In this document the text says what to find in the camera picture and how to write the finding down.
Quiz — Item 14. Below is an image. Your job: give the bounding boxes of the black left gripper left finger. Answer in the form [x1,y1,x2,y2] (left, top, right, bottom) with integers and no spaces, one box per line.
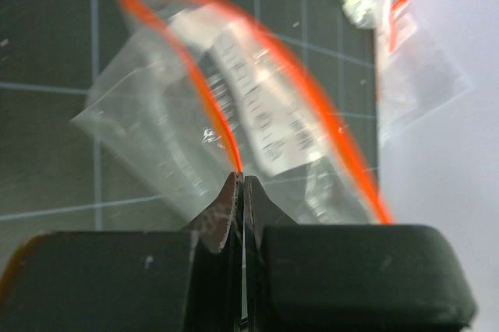
[1,173,243,331]

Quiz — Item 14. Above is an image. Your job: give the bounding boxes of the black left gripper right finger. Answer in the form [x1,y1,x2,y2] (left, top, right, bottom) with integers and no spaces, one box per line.
[243,176,477,331]

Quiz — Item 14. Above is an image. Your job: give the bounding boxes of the clear orange-zip bag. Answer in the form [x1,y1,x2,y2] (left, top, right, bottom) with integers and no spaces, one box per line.
[74,0,392,224]

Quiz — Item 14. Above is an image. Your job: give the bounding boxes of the spare clear orange-zip bags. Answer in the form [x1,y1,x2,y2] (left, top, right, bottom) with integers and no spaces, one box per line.
[376,0,472,147]

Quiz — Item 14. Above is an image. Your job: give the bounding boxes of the black grid cutting mat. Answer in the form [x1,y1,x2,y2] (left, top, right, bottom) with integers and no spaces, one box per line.
[0,0,381,231]

